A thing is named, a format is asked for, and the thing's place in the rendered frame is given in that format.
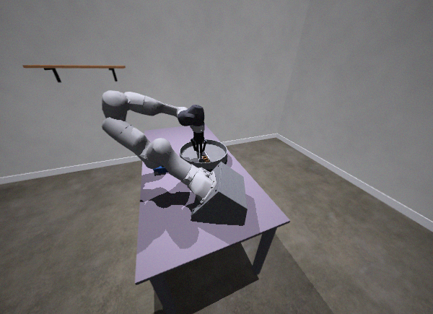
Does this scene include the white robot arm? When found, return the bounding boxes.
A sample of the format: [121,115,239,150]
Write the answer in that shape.
[102,90,217,204]

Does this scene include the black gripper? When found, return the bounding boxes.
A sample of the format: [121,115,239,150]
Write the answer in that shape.
[191,132,207,160]

